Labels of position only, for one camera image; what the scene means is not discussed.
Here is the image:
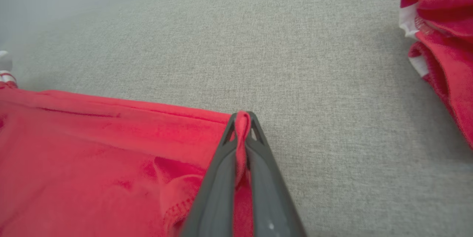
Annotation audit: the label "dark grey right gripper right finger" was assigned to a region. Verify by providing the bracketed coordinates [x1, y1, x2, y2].
[244, 111, 307, 237]

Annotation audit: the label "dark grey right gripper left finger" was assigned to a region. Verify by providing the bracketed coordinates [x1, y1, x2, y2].
[180, 113, 242, 237]

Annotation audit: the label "red shirt with white sleeves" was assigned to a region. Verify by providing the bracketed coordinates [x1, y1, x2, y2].
[0, 50, 255, 237]

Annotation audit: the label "crumpled red white garment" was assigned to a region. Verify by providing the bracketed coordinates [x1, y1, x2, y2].
[398, 0, 473, 149]

